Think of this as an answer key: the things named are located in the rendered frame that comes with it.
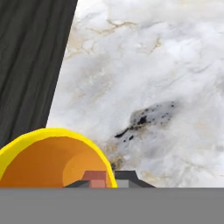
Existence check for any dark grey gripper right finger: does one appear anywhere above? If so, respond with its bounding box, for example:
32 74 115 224
114 170 157 189

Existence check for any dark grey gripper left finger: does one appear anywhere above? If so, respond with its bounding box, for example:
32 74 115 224
63 170 108 189

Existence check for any yellow bowl with orange inside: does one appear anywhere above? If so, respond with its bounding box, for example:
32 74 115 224
0 127 118 189

